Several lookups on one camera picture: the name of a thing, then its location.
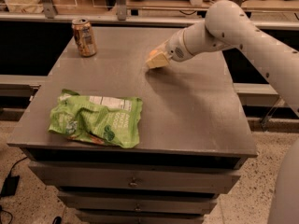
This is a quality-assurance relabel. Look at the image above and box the black power adapter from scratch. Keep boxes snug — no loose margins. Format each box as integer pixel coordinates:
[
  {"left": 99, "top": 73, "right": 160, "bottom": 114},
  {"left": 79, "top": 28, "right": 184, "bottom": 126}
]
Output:
[{"left": 0, "top": 175, "right": 20, "bottom": 198}]

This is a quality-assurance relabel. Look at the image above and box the middle grey drawer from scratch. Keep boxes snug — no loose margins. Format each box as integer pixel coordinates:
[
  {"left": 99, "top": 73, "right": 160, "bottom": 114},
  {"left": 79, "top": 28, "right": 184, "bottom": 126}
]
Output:
[{"left": 58, "top": 191, "right": 217, "bottom": 215}]

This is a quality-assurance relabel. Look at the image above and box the grey metal railing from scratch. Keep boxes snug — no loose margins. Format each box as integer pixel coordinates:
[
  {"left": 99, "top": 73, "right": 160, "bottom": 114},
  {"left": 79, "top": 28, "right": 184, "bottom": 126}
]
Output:
[{"left": 0, "top": 0, "right": 299, "bottom": 26}]

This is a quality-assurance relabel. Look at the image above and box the top grey drawer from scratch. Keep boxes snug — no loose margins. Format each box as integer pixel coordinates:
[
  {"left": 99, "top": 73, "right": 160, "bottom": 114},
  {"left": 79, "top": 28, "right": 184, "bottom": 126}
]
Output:
[{"left": 29, "top": 161, "right": 240, "bottom": 194}]

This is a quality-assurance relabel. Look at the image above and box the orange fruit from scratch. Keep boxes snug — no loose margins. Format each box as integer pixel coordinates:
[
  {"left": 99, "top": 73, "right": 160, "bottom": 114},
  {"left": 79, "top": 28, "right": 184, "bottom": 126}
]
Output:
[{"left": 149, "top": 49, "right": 159, "bottom": 57}]

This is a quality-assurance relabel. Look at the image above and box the grey drawer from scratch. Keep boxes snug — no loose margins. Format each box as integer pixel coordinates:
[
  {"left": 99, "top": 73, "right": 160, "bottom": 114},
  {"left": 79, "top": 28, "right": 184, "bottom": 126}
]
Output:
[
  {"left": 76, "top": 210, "right": 204, "bottom": 224},
  {"left": 29, "top": 161, "right": 240, "bottom": 194},
  {"left": 58, "top": 191, "right": 217, "bottom": 215}
]

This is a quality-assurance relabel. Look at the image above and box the bottom grey drawer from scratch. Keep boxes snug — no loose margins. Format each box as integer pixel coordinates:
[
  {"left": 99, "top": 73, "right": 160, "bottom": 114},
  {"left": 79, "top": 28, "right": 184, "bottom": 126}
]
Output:
[{"left": 76, "top": 210, "right": 204, "bottom": 224}]

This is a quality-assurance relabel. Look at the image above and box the green rice chip bag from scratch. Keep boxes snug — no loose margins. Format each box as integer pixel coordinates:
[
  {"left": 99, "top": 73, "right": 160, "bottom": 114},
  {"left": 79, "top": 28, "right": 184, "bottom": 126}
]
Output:
[{"left": 49, "top": 90, "right": 143, "bottom": 148}]

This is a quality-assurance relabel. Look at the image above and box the grey drawer cabinet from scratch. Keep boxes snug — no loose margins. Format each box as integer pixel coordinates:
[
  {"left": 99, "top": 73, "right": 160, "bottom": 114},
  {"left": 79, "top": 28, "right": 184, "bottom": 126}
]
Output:
[{"left": 9, "top": 27, "right": 256, "bottom": 224}]

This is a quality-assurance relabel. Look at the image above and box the black floor cable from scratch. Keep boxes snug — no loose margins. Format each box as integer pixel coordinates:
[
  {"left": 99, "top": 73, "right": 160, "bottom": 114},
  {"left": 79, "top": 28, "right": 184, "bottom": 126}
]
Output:
[{"left": 7, "top": 156, "right": 29, "bottom": 178}]

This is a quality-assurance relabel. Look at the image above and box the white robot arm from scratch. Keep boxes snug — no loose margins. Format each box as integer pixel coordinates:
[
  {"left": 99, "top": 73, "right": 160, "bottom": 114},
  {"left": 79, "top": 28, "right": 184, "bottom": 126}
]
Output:
[{"left": 147, "top": 0, "right": 299, "bottom": 224}]

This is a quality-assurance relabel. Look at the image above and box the gold soda can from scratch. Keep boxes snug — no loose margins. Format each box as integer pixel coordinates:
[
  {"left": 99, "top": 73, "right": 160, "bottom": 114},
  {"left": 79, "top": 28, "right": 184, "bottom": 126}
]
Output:
[{"left": 72, "top": 18, "right": 97, "bottom": 57}]

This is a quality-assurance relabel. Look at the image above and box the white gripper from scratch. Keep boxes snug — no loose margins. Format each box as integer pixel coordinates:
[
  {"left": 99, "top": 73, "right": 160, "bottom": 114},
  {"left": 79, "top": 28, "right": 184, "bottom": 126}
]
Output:
[{"left": 146, "top": 31, "right": 192, "bottom": 69}]

